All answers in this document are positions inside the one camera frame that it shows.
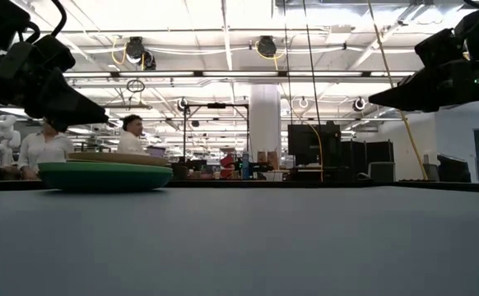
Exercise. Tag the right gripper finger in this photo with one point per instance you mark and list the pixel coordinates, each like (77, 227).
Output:
(408, 96)

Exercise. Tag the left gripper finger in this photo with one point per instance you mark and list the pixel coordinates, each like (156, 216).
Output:
(66, 107)

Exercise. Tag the pale pink plastic plate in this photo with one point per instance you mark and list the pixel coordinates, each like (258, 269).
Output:
(116, 159)

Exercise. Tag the large light green plate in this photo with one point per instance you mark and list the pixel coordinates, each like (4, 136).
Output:
(103, 178)

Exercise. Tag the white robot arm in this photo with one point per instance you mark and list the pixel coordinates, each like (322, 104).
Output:
(3, 135)

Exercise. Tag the person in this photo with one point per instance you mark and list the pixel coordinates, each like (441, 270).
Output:
(44, 150)
(130, 144)

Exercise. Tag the black partition panels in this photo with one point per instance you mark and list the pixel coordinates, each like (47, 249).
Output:
(367, 152)

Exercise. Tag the gray chair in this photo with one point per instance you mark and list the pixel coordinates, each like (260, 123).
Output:
(381, 172)

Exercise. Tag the small black monitor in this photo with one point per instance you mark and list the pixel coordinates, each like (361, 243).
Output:
(453, 168)

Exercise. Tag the large black monitor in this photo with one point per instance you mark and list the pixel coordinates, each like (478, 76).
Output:
(313, 144)

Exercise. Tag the white building column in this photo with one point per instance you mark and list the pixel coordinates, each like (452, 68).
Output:
(265, 123)

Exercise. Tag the long ceiling light bar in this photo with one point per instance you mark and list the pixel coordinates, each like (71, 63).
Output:
(239, 74)

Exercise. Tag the blue bottle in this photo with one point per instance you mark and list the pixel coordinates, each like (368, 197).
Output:
(245, 166)

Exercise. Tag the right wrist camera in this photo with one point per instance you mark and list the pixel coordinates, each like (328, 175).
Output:
(437, 49)

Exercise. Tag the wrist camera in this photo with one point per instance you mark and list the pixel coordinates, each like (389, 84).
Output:
(437, 49)
(54, 53)

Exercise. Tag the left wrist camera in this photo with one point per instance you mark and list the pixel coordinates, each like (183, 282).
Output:
(54, 53)

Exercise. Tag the black frame rig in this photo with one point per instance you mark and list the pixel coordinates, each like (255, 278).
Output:
(217, 105)

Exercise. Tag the black aluminium table frame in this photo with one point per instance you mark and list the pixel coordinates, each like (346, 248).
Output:
(231, 183)

